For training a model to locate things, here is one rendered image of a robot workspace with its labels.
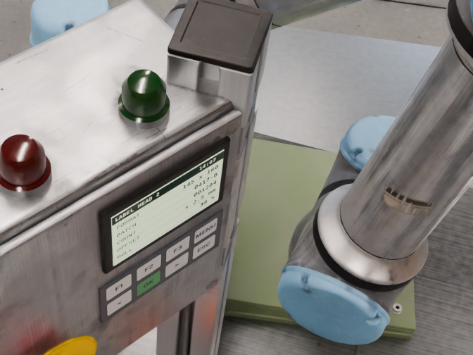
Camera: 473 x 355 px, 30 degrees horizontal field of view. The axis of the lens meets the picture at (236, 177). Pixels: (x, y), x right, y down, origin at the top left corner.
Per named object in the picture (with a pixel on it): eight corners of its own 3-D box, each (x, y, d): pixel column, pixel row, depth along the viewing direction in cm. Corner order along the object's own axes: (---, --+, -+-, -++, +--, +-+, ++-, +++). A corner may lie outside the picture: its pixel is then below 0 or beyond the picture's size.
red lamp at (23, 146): (-16, 170, 41) (-23, 139, 40) (32, 145, 43) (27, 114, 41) (15, 207, 40) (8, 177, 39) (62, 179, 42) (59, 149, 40)
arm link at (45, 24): (93, 47, 78) (9, 14, 80) (96, 126, 87) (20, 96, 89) (133, -6, 83) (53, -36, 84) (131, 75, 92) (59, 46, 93)
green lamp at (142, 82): (107, 105, 45) (106, 73, 43) (148, 83, 46) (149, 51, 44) (138, 137, 43) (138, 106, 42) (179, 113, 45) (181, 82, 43)
